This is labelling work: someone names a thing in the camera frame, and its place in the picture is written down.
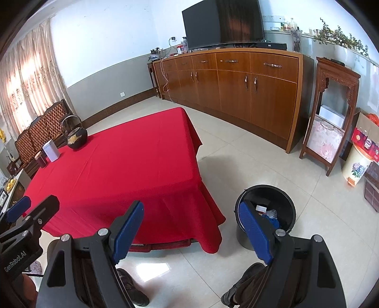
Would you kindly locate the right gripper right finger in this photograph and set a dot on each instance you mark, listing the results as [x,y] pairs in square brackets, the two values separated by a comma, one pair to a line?
[268,242]

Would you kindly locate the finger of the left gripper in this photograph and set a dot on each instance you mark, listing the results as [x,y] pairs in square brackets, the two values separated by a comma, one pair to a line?
[18,209]
[40,215]

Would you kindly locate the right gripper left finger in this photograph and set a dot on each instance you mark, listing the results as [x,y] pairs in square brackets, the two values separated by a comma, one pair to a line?
[123,231]

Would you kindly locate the blue knitted cloth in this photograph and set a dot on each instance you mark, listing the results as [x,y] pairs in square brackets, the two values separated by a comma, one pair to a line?
[274,221]

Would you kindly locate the black trash bin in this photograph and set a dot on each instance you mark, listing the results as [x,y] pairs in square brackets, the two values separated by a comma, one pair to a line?
[268,200]

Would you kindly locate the dark brown shoe left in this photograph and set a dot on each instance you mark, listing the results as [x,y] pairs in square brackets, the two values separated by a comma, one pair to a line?
[138,297]

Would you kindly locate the dark brown shoe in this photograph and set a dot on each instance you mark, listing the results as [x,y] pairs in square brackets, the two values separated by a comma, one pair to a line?
[229,297]
[138,297]

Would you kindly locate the white small box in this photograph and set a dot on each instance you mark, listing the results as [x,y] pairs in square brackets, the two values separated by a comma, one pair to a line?
[51,150]

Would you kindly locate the dark brown shoe right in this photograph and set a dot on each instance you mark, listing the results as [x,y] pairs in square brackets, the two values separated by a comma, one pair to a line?
[229,297]

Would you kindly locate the red tablecloth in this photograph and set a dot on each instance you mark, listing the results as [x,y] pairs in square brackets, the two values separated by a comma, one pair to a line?
[151,159]

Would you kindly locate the wooden lattice bench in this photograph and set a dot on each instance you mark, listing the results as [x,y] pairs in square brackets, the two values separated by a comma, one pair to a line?
[44,128]

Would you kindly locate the black iron teapot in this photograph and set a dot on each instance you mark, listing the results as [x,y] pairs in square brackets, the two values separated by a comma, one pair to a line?
[76,136]

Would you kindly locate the cream floral pedal bin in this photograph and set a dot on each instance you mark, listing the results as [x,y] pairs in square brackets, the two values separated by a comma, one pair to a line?
[355,165]

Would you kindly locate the pink floral bag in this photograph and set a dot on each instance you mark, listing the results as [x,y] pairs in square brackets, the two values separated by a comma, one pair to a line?
[324,138]

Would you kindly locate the patterned curtain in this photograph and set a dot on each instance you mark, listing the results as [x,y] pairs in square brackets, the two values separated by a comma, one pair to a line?
[30,80]

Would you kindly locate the red printed carton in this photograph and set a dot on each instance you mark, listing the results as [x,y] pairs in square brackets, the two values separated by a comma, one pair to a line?
[365,135]

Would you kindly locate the long wooden sideboard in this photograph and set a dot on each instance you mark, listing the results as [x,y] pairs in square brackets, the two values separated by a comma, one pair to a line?
[266,92]

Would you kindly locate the carved wooden side stand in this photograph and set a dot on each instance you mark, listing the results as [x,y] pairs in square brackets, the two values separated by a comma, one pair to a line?
[340,113]

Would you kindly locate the green leafy plant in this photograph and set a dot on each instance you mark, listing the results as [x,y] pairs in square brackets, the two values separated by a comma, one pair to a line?
[337,37]

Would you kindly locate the black flat television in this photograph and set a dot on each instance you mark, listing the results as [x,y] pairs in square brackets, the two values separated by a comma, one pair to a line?
[212,23]

